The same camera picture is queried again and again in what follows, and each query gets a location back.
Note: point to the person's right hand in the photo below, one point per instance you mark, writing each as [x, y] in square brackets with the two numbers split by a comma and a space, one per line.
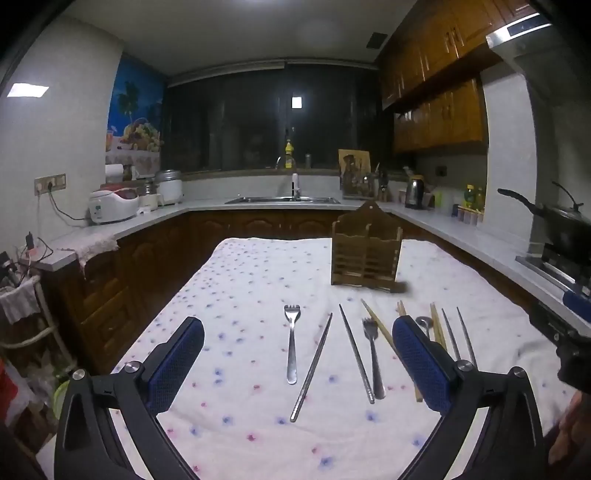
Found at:
[572, 429]

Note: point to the white and red rice cooker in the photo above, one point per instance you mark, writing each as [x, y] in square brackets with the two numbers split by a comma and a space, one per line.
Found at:
[113, 205]

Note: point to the dark kitchen window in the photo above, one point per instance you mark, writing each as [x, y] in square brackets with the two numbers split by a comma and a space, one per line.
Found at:
[240, 120]

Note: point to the yellow oil bottle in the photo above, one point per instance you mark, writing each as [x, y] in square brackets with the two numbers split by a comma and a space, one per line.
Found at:
[469, 197]
[480, 198]

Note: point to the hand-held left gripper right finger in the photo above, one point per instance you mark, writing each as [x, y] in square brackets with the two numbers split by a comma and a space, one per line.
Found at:
[418, 360]

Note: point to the paper towel roll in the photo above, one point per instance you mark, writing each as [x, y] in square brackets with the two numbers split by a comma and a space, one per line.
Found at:
[114, 175]

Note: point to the white lace cloth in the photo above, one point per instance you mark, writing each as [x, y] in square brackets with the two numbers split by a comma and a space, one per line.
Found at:
[94, 244]

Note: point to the knife and utensil rack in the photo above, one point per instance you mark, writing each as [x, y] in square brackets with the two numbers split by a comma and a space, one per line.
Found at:
[378, 184]

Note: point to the wooden lower cabinets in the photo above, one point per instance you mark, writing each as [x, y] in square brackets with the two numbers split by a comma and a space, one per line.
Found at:
[138, 277]

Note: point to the wooden cabinets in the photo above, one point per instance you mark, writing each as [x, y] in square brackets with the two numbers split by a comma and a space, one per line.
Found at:
[138, 277]
[438, 69]

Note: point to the wooden cutting board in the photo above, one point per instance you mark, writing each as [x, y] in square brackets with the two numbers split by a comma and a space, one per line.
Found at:
[353, 173]

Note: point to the wall socket strip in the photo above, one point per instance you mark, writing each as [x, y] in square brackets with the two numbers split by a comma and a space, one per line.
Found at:
[50, 183]

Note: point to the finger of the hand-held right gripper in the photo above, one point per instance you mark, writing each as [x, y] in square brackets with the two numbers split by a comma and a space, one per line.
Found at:
[577, 304]

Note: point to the gas stove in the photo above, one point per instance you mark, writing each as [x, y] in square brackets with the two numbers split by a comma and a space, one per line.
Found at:
[549, 270]

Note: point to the steel electric kettle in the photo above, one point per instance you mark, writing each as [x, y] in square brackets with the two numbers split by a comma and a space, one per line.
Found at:
[414, 194]

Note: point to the steel range hood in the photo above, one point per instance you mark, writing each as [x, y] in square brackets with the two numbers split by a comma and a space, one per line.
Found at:
[517, 34]

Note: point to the ceiling vent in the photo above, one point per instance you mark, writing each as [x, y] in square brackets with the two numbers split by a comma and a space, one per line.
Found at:
[376, 40]

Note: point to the white kitchen countertop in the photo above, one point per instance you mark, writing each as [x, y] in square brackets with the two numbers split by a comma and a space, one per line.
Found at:
[203, 203]

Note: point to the green bowl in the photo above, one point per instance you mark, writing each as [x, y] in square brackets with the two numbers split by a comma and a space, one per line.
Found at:
[61, 399]

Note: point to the floral white tablecloth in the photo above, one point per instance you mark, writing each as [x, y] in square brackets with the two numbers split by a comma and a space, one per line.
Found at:
[258, 295]

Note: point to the wooden utensil holder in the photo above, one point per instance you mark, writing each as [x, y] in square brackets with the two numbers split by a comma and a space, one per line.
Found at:
[364, 254]

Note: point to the steel kitchen sink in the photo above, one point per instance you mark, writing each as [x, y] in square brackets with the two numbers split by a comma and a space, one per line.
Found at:
[281, 200]

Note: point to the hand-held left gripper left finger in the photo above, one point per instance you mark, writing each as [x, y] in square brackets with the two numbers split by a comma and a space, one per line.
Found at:
[178, 355]

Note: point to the small metal fork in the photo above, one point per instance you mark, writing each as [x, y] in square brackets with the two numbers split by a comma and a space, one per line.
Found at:
[375, 364]

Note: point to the row of spice jars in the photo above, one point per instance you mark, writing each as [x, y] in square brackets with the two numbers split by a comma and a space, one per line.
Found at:
[470, 215]

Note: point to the small white cooking pot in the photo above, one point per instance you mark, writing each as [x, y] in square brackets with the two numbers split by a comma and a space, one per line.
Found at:
[148, 197]

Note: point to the metal spoon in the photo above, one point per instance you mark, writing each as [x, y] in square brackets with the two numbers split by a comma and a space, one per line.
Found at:
[424, 321]

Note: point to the tropical fruit wall poster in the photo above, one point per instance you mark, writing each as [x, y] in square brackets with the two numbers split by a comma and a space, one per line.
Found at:
[136, 110]

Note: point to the dark wall outlet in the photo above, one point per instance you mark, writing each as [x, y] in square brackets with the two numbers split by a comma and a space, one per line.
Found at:
[442, 171]

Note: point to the wooden upper cabinets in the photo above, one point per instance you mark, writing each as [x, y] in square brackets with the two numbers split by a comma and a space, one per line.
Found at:
[438, 69]

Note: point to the large metal fork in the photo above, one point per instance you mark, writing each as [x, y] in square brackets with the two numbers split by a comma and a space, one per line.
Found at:
[292, 341]

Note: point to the silver lid rice cooker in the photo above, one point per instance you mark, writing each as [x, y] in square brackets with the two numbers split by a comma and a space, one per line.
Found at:
[169, 187]

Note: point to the black wok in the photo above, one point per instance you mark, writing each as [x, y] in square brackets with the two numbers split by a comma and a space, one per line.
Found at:
[561, 226]

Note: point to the white storage rack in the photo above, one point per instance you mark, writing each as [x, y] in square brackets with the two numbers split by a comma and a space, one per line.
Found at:
[23, 323]

